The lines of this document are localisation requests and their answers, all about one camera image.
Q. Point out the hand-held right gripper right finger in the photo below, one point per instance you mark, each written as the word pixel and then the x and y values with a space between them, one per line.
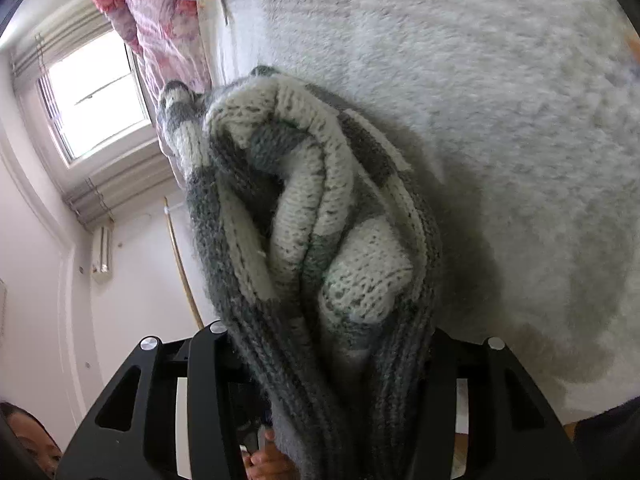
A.
pixel 445 360

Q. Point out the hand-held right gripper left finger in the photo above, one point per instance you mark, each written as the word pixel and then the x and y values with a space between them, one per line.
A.
pixel 210 360

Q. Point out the grey white checkered knit sweater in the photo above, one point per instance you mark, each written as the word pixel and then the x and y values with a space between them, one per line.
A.
pixel 300 185

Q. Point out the person's left hand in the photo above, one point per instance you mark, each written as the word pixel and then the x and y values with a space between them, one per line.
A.
pixel 272 462

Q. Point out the wooden pole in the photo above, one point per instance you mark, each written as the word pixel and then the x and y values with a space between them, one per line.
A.
pixel 182 270

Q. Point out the dark cloth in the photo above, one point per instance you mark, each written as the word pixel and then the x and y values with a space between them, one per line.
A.
pixel 607 445

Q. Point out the person's face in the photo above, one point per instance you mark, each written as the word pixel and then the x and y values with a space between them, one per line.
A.
pixel 30 440

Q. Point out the white fluffy blanket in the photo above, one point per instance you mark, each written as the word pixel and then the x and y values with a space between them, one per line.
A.
pixel 500 110

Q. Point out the window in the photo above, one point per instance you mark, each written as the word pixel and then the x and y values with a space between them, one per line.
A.
pixel 95 100

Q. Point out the pink patterned quilt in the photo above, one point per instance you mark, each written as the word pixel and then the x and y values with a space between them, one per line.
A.
pixel 160 25

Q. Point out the white wall fixture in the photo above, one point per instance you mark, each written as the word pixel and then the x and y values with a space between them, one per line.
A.
pixel 101 255

